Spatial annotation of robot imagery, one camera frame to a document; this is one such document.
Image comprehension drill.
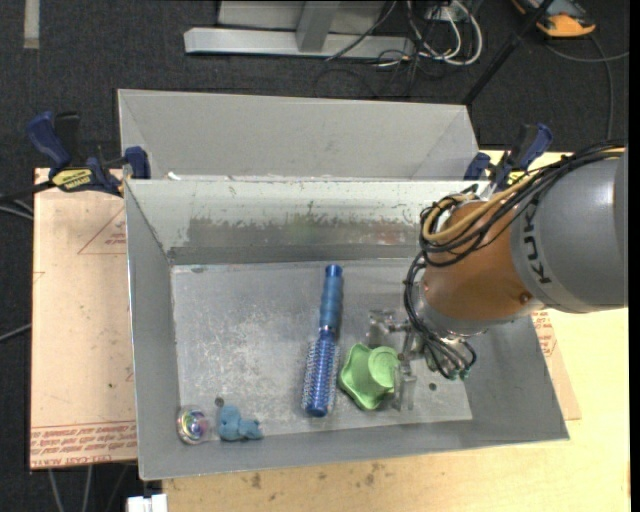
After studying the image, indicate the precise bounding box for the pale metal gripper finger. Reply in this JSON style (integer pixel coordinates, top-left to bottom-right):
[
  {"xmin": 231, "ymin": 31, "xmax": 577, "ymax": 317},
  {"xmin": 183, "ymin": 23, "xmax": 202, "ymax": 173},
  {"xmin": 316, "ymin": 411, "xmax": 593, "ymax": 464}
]
[
  {"xmin": 368, "ymin": 308, "xmax": 397, "ymax": 347},
  {"xmin": 393, "ymin": 366, "xmax": 418, "ymax": 413}
]

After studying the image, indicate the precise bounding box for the green wavy-edged cup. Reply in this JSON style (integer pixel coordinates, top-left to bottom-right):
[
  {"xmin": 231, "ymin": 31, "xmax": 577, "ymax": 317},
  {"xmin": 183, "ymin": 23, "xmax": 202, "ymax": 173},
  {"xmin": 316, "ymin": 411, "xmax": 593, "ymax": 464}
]
[{"xmin": 337, "ymin": 342, "xmax": 402, "ymax": 412}]

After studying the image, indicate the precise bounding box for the blue round hairbrush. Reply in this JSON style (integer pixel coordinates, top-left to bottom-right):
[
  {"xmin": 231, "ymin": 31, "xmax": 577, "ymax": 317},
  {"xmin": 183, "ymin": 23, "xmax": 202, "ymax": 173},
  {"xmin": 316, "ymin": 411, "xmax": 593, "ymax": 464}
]
[{"xmin": 301, "ymin": 263, "xmax": 347, "ymax": 419}]

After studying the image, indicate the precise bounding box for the grey metal bin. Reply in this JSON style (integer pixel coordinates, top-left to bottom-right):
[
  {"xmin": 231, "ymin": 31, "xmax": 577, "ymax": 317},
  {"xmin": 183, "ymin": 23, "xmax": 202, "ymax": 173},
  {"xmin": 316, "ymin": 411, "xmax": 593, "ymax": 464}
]
[{"xmin": 117, "ymin": 88, "xmax": 571, "ymax": 482}]

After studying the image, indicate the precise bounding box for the blue toy animal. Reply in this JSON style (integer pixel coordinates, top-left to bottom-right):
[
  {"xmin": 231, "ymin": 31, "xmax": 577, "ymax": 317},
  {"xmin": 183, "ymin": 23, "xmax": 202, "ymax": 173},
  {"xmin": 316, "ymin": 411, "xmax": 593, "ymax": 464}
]
[{"xmin": 217, "ymin": 403, "xmax": 265, "ymax": 443}]

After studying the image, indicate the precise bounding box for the clear iridescent round glass thing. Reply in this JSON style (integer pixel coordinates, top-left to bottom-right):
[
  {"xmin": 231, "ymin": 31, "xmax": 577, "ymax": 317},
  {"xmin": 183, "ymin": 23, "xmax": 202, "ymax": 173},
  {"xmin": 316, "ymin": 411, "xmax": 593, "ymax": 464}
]
[{"xmin": 175, "ymin": 404, "xmax": 216, "ymax": 446}]

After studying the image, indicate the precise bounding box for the brown cardboard board, red print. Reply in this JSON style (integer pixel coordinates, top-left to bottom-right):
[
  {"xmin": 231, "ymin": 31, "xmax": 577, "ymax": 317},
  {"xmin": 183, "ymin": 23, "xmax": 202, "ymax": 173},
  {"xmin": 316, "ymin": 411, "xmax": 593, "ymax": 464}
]
[{"xmin": 28, "ymin": 167, "xmax": 584, "ymax": 472}]

